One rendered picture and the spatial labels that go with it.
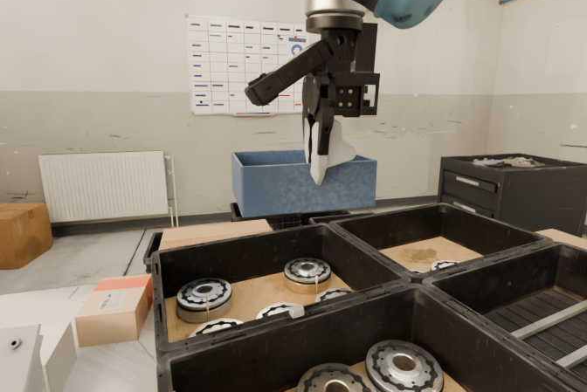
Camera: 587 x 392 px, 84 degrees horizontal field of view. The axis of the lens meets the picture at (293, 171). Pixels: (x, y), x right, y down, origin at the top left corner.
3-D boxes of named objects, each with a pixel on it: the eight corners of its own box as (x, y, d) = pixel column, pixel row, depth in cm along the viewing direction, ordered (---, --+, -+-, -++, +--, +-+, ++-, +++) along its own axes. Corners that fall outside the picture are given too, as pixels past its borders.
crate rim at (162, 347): (157, 372, 38) (155, 354, 38) (151, 262, 65) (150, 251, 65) (415, 293, 55) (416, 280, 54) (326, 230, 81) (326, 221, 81)
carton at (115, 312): (138, 340, 73) (134, 310, 71) (79, 347, 70) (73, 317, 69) (154, 299, 88) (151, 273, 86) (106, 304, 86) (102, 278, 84)
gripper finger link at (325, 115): (332, 157, 40) (335, 84, 38) (321, 157, 40) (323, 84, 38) (321, 150, 45) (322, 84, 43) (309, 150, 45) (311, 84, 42)
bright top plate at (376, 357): (397, 412, 39) (397, 408, 39) (352, 354, 48) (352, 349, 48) (460, 386, 43) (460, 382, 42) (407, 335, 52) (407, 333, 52)
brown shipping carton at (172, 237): (160, 326, 77) (155, 264, 74) (168, 278, 98) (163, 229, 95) (283, 304, 86) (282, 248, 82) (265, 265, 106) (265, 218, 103)
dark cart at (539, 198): (482, 335, 175) (504, 170, 156) (428, 290, 217) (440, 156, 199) (566, 317, 190) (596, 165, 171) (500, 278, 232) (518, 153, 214)
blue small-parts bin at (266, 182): (242, 217, 44) (240, 167, 43) (232, 190, 58) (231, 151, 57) (376, 206, 49) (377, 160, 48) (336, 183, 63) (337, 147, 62)
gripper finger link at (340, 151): (358, 189, 44) (362, 120, 42) (316, 191, 43) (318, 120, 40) (348, 182, 47) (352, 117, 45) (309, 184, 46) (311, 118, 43)
